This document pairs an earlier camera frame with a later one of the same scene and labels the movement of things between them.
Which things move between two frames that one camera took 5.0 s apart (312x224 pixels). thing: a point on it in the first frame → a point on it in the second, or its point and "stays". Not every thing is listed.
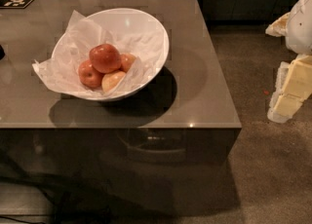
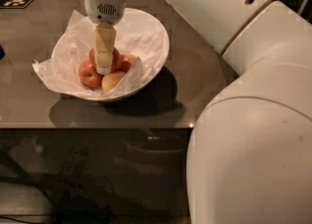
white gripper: x=300 y=26 → x=104 y=8
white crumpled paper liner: x=59 y=66 stays
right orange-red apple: x=127 y=60 stays
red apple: x=104 y=58 stays
